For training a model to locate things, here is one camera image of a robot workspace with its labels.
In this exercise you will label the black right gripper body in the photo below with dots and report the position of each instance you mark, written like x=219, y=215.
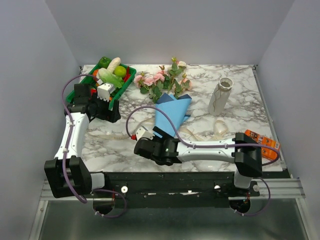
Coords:
x=159, y=139

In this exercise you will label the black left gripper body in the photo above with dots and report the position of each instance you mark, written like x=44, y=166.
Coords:
x=101, y=109

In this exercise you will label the light blue wrapping paper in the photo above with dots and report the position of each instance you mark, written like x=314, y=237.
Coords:
x=163, y=123

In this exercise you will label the pink flower stem bunch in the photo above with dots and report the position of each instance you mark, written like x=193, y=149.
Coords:
x=153, y=85

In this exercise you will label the cream gold-lettered ribbon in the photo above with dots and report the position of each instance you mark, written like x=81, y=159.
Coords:
x=219, y=130

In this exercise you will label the dark blue wrapping paper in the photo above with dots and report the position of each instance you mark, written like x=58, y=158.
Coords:
x=175, y=109

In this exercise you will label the pink rose stem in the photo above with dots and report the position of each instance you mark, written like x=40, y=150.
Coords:
x=180, y=87

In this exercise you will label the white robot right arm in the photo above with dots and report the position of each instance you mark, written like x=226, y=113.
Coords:
x=242, y=151

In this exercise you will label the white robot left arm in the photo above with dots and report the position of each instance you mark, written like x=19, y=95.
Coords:
x=67, y=173

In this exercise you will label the white ceramic vase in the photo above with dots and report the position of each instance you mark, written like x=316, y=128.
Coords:
x=220, y=96

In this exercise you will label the red bell pepper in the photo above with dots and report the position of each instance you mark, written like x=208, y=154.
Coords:
x=93, y=91

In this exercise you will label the green plastic crate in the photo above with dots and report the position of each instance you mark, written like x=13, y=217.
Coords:
x=118, y=92

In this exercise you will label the green lettuce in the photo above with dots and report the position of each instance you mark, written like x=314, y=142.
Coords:
x=108, y=77

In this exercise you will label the green lime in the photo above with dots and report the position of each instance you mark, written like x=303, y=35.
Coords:
x=120, y=71

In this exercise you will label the red chili pepper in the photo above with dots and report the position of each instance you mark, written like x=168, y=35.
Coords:
x=127, y=75

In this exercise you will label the green bell pepper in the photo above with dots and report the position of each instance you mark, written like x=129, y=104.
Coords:
x=104, y=62

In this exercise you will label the white daikon radish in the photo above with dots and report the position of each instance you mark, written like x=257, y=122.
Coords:
x=113, y=64

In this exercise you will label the orange snack box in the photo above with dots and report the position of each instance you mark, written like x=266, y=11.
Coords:
x=263, y=140

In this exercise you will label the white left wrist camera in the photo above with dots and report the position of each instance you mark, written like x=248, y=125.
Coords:
x=104, y=90

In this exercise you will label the aluminium frame profile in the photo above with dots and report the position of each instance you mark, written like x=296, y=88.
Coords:
x=281, y=188

